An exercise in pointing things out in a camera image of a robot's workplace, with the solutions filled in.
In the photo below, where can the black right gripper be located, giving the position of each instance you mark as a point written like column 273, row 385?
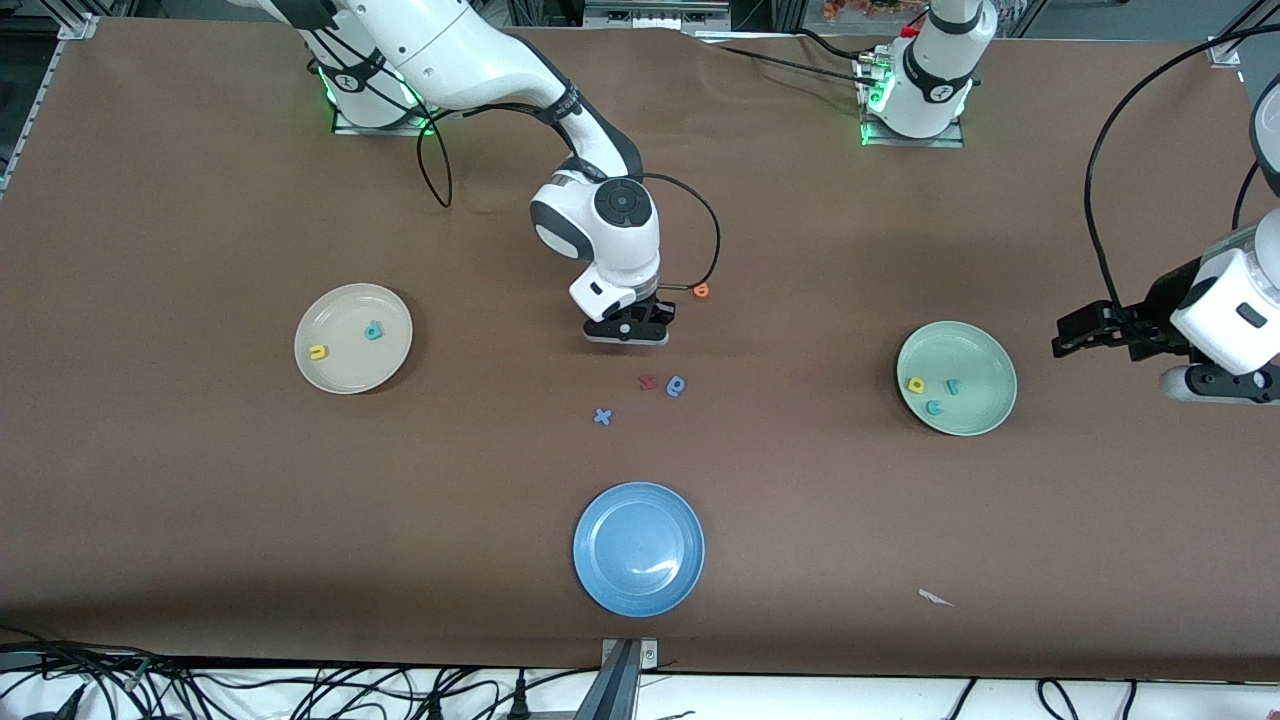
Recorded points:
column 653, row 301

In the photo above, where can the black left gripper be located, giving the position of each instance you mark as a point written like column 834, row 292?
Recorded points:
column 1152, row 312

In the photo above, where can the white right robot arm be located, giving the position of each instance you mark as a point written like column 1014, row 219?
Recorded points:
column 450, row 50

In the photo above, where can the blue letter q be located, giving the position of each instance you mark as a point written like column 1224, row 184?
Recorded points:
column 676, row 385

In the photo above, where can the green plate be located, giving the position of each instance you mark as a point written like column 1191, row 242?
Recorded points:
column 985, row 370

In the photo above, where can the blue plate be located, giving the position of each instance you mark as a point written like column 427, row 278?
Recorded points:
column 639, row 549

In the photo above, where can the grey power strip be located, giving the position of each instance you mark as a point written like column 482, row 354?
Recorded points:
column 655, row 15

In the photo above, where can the white paper scrap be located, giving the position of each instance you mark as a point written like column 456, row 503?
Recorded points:
column 934, row 597

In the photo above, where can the beige brown plate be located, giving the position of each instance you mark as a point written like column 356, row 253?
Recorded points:
column 345, row 370

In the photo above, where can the colourful snack bag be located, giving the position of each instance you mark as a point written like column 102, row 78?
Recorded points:
column 860, row 8

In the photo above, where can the black power plug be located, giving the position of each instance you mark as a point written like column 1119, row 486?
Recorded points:
column 519, row 702

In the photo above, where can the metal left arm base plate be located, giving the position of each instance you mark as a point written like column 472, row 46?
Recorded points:
column 915, row 141

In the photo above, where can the aluminium corner bracket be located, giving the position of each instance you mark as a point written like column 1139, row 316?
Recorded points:
column 1225, row 50
column 78, row 27

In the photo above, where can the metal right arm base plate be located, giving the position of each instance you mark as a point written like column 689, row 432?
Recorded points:
column 370, row 128

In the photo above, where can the metal table edge bracket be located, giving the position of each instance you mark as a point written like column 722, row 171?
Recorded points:
column 648, row 652

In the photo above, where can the grey support post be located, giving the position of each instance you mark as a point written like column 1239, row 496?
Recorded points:
column 612, row 690

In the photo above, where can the aluminium side rail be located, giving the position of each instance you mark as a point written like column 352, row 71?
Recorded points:
column 28, row 110

